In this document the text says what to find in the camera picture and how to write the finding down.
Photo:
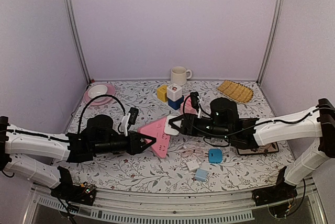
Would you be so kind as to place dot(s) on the white bowl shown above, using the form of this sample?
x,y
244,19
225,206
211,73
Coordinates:
x,y
97,90

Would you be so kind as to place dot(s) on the pink plug adapter on top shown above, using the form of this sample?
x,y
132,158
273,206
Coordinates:
x,y
187,99

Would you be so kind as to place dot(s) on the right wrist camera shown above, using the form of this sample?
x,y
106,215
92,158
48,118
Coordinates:
x,y
195,103

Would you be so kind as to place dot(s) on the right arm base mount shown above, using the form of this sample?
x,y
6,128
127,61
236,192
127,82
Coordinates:
x,y
278,192

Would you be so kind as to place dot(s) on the cream ceramic mug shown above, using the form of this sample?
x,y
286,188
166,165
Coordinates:
x,y
180,75

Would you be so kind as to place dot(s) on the white power strip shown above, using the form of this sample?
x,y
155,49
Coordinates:
x,y
154,95

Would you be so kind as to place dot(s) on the white cube socket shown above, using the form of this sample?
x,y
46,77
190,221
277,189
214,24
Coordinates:
x,y
174,92

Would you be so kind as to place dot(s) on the yellow woven tray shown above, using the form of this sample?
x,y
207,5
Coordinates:
x,y
236,91

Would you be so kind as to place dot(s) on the yellow cube socket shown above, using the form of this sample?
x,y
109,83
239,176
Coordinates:
x,y
162,93

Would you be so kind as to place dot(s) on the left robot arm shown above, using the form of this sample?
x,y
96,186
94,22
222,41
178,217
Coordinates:
x,y
18,146

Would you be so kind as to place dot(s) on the pink plate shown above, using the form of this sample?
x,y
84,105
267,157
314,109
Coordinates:
x,y
102,100

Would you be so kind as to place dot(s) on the pink cube socket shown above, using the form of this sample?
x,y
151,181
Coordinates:
x,y
187,108

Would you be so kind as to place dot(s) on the white charger with cable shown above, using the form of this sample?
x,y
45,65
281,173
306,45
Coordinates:
x,y
192,158

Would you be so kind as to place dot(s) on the blue plug adapter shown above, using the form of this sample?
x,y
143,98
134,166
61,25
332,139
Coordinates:
x,y
215,156

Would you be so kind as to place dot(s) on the white plug adapter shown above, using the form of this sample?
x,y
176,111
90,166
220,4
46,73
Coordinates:
x,y
168,128

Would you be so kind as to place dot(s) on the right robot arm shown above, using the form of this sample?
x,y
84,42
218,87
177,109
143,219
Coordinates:
x,y
316,122

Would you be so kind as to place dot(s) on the floral square coaster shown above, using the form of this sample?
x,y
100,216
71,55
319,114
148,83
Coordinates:
x,y
266,149

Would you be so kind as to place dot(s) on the floral table cloth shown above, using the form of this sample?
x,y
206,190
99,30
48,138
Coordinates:
x,y
148,173

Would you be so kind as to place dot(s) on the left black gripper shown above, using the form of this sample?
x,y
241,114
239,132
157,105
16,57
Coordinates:
x,y
135,145

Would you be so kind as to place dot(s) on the light blue charger plug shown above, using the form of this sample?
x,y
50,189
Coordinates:
x,y
201,175

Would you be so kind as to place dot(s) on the pink power strip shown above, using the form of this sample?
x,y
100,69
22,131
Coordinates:
x,y
156,129

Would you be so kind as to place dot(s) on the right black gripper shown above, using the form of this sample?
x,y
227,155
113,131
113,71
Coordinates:
x,y
188,118

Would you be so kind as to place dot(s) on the dark blue cube socket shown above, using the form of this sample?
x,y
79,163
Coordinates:
x,y
174,102

